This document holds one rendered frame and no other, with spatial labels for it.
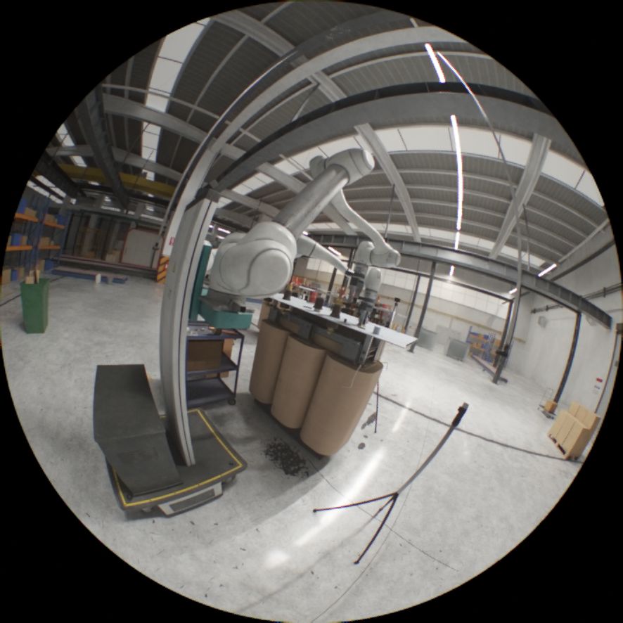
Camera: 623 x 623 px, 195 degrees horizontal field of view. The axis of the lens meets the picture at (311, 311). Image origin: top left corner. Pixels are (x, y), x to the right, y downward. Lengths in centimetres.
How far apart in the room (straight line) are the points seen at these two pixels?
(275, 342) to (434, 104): 401
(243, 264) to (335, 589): 175
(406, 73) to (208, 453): 1001
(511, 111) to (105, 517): 551
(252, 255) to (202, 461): 127
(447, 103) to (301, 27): 651
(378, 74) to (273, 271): 890
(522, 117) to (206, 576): 526
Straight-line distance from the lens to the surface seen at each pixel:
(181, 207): 1157
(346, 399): 135
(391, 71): 895
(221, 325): 63
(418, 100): 359
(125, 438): 89
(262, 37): 841
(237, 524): 154
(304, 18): 899
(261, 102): 897
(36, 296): 411
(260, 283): 41
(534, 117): 390
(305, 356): 149
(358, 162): 78
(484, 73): 918
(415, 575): 188
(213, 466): 137
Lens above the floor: 150
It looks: 6 degrees down
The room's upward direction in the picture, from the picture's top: 15 degrees clockwise
